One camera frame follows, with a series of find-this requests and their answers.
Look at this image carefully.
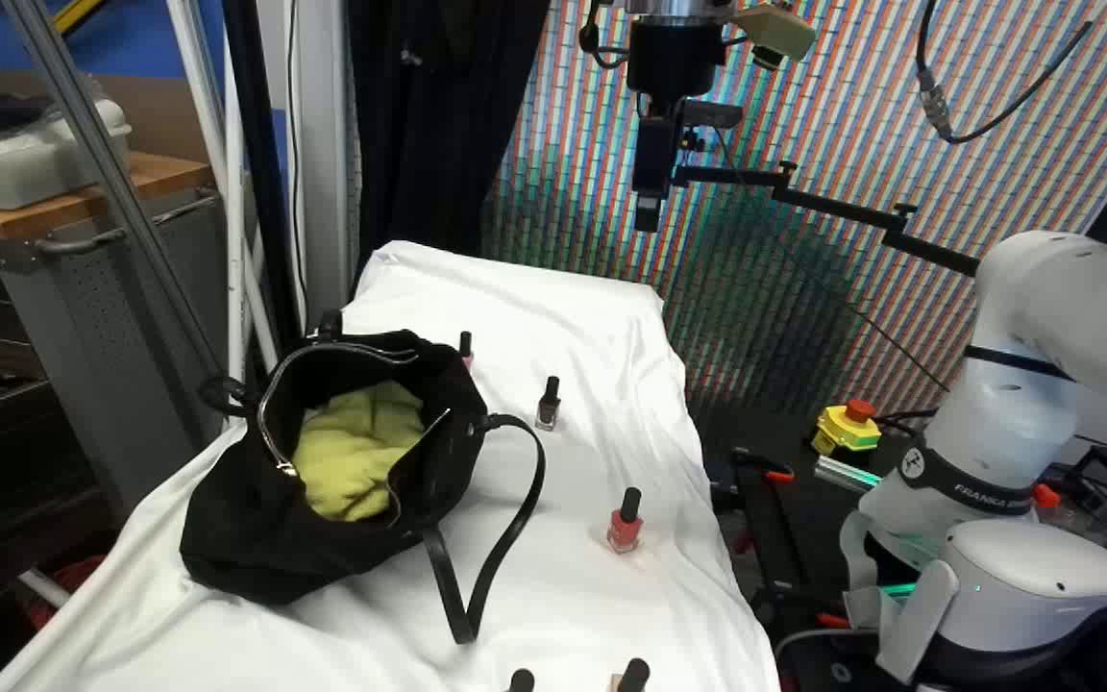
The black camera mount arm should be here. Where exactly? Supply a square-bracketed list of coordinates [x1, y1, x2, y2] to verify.
[673, 165, 981, 278]

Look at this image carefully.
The orange nail polish bottle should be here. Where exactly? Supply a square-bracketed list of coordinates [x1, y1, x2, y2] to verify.
[507, 669, 534, 692]

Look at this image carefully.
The grey metal cabinet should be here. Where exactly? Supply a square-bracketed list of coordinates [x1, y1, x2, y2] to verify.
[0, 154, 226, 516]

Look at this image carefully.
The white tablecloth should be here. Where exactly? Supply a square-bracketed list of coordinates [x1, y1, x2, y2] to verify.
[0, 243, 781, 692]

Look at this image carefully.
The pink nail polish bottle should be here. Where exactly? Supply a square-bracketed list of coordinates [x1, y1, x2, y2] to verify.
[613, 659, 648, 692]

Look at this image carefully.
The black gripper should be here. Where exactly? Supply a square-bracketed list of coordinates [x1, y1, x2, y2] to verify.
[625, 0, 726, 101]

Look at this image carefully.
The small nail polish bottle behind bag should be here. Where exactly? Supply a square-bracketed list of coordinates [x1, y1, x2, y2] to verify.
[456, 329, 476, 366]

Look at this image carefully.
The red nail polish bottle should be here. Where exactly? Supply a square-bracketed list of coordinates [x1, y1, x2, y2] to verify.
[607, 489, 641, 552]

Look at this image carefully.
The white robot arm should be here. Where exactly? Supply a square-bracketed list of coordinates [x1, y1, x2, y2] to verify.
[839, 231, 1107, 683]

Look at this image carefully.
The yellow red emergency stop button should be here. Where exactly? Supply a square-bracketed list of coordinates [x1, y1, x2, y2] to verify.
[810, 400, 881, 452]

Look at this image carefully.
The dark nail polish bottle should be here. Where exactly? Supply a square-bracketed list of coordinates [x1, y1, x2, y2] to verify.
[538, 377, 559, 429]

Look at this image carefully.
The yellow-green cloth in bag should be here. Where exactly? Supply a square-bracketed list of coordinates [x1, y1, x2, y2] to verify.
[292, 382, 423, 522]

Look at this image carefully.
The black handbag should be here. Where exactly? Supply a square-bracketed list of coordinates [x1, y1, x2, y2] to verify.
[181, 329, 545, 645]

